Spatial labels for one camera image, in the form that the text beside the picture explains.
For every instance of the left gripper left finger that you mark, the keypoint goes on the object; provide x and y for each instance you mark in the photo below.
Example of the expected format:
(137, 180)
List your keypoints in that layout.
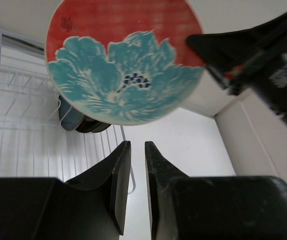
(103, 193)

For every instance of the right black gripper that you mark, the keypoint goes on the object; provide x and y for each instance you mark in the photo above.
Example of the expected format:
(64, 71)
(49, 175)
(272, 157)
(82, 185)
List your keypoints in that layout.
(253, 58)

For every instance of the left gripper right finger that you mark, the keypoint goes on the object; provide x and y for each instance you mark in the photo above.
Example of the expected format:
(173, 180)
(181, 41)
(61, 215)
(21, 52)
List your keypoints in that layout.
(213, 208)

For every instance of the striped dark rim plate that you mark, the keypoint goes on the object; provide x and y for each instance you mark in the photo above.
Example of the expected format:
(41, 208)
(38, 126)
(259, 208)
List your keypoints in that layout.
(89, 125)

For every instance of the teal round plate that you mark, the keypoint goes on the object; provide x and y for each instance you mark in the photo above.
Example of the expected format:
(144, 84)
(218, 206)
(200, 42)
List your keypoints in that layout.
(70, 118)

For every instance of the red plate with teal flower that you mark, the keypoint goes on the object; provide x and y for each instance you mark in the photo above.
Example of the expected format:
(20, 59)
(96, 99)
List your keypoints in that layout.
(123, 62)

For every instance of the white wire dish rack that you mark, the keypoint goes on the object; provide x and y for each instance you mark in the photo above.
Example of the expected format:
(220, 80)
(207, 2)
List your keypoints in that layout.
(32, 140)

